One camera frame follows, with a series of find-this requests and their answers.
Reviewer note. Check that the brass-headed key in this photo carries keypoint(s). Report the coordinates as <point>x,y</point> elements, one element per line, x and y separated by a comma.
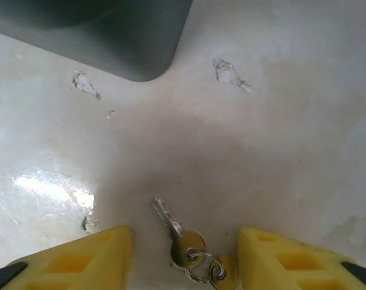
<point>229,266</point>

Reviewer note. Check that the starry night print box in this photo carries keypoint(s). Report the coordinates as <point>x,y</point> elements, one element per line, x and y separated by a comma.
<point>110,30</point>

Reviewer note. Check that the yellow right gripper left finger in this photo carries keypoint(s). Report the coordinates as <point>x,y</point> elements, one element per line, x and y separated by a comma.
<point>80,262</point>

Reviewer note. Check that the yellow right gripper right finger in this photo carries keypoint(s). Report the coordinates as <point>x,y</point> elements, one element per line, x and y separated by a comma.
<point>291,262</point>

